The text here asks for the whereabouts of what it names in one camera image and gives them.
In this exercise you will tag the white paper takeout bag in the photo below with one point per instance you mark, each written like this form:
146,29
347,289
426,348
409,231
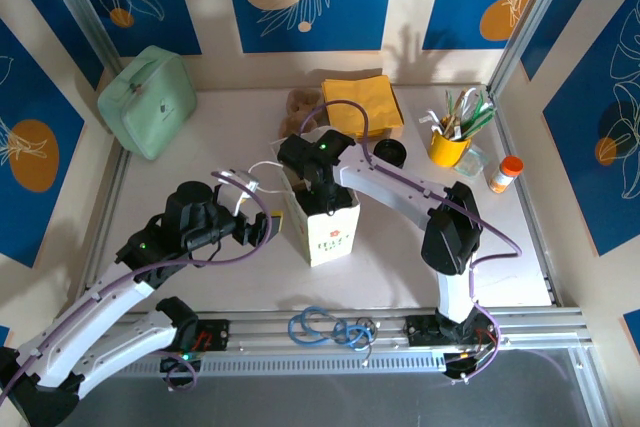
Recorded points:
330,242

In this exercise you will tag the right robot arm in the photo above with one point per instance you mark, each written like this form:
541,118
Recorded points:
390,182

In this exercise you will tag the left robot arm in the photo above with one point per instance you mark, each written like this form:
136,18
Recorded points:
100,307

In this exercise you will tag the small brown teddy bear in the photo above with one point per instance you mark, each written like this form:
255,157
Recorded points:
300,107

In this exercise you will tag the stack of black lids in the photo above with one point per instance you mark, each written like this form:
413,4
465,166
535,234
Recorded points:
390,152

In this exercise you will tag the stack of yellow napkins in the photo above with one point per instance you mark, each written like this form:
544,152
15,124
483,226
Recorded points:
370,97

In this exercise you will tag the mint green lunch bag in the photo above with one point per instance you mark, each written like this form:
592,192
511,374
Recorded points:
145,102

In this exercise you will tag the yellow mug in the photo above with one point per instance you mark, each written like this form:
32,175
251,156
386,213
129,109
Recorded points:
445,149

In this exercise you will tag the clear plastic packet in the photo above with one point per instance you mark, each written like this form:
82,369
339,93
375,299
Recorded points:
472,164

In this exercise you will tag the bundle of wrapped stirrers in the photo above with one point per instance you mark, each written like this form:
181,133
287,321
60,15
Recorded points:
467,112

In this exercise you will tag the orange-capped white bottle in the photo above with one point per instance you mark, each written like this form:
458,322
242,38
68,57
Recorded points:
505,177

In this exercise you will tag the aluminium side rail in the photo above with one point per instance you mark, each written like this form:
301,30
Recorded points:
111,187
550,287

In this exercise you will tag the aluminium frame rail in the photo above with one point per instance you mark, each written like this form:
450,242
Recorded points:
260,327

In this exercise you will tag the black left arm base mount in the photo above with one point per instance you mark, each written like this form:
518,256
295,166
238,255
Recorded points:
217,334

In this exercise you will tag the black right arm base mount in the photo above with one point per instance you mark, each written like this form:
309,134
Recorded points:
420,332

